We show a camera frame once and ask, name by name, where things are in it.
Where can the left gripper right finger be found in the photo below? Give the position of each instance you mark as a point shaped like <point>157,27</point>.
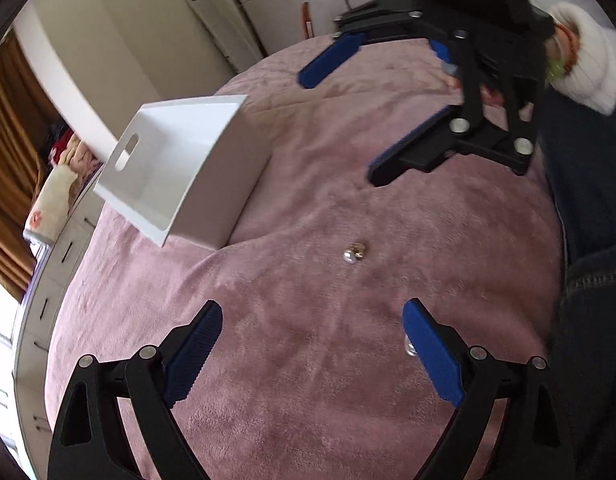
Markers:
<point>529,444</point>

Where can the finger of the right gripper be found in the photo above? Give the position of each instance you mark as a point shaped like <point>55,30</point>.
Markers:
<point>348,44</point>
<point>448,133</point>

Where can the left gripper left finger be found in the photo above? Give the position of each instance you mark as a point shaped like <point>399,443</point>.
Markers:
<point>90,440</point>

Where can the gold pearl earring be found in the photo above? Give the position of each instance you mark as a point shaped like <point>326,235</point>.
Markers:
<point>410,350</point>

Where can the silver pearl earring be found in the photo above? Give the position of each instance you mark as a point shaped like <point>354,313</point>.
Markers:
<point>354,252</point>

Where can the white fluffy sleeve forearm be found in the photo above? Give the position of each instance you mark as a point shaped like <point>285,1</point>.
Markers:
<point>592,80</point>

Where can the person's right hand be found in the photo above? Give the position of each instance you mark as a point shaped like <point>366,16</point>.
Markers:
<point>490,97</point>

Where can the white window seat cabinet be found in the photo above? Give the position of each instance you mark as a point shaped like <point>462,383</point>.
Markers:
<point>55,270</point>

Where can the white door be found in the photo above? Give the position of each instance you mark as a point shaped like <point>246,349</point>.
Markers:
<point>239,50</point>

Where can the pink plush bed blanket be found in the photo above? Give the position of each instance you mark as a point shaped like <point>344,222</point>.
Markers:
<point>309,378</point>

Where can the cream flower folded blanket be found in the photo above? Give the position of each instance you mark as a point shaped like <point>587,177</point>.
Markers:
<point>49,214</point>

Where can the white plastic storage bin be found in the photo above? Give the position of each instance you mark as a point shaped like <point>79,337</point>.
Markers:
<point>185,168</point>

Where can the pink folded blanket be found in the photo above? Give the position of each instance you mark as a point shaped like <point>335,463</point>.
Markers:
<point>78,157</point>

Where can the brown curtain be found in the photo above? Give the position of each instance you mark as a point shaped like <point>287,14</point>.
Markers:
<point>26,113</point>

